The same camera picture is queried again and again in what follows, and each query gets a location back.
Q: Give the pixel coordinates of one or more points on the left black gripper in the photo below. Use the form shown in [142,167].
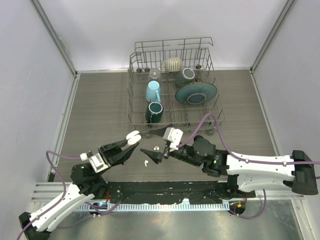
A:
[113,154]

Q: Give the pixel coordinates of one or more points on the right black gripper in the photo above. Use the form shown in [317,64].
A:
[156,156]

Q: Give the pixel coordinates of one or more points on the white square charging case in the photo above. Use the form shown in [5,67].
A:
[133,137]

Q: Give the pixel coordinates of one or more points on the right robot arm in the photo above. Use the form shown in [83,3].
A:
[245,173]

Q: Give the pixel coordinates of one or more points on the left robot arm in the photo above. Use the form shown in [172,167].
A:
[87,184]

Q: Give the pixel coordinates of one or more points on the dark green mug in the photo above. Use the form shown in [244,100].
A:
[154,112]

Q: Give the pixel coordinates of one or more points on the light blue mug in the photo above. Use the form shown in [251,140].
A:
[153,92]

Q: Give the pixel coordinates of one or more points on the teal ceramic plate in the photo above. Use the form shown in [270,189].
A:
[196,93]

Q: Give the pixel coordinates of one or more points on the clear glass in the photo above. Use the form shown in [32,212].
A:
[154,74]

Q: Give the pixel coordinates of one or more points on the dark teal bowl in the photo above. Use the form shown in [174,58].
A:
[184,77]

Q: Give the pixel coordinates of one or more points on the striped ceramic cup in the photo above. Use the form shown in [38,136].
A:
[172,64]

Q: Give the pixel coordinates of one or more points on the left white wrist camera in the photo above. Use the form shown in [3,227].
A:
[97,161]

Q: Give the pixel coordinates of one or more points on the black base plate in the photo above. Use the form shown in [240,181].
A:
[171,192]

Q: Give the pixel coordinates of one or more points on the grey wire dish rack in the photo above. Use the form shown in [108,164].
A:
[195,54]

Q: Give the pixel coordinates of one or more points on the white cable duct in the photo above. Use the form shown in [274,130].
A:
[184,206]

